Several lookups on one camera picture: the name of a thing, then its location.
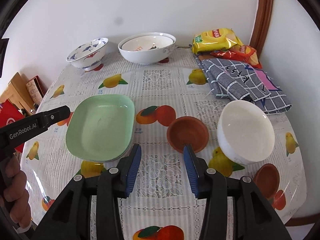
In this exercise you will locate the large white bowl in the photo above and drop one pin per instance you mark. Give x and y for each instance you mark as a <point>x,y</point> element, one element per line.
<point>145,56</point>

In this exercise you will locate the yellow chip bag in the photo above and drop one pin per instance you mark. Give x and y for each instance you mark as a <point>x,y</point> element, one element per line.
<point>215,40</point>

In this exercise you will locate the person's left hand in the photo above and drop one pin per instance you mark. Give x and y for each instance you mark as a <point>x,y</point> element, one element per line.
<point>16,187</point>

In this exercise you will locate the brown wooden door frame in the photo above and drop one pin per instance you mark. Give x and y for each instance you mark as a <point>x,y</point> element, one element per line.
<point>265,10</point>

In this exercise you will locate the light wooden chair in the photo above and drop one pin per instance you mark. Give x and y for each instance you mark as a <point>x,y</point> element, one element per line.
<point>15,85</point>

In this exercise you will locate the blue patterned white bowl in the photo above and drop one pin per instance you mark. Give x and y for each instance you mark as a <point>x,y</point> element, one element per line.
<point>87,57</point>

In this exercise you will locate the red paper bag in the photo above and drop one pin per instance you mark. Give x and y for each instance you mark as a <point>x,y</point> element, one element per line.
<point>10,112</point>

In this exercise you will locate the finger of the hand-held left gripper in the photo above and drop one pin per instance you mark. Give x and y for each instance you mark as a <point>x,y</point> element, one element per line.
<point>56,116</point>

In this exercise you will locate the brown wooden baseboard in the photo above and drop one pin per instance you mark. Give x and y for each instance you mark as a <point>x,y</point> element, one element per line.
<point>305,220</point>

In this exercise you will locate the patterned book with red edge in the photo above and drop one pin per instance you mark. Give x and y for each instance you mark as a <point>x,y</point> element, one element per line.
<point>35,90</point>

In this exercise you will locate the white bowl with printed inside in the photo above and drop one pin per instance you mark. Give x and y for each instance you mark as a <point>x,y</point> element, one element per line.
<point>140,43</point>

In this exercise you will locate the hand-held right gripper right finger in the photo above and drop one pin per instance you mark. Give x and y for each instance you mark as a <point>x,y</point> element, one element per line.
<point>191,170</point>

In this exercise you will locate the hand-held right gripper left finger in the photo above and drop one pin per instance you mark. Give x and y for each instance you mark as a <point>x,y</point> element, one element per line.
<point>133,170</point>

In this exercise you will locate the fruit print tablecloth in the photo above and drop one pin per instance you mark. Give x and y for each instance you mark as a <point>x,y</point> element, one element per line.
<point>162,90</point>

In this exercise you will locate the green plastic plate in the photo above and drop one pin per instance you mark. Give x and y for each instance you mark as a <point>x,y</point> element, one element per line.
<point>100,127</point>

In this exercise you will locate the red chip bag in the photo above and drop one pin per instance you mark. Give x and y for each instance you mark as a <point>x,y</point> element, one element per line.
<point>243,52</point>

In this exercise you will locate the white bowl with grey pattern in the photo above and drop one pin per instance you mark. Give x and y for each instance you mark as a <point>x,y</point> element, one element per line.
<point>245,130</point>

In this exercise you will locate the grey checked cloth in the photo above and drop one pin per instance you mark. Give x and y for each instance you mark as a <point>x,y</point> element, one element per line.
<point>232,80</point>

